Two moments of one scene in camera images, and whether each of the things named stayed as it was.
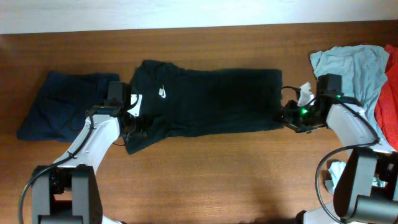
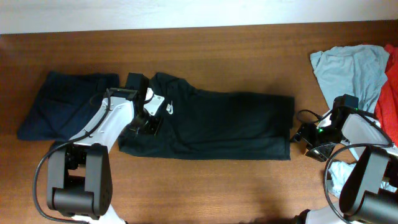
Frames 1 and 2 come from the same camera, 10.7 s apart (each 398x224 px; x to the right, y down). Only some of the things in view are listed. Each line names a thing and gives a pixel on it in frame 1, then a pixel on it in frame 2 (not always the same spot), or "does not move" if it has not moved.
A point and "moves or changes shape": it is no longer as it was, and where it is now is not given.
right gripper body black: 301,117 → 320,142
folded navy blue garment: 61,104 does not move
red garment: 386,107 does not move
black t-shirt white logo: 178,101 moves or changes shape
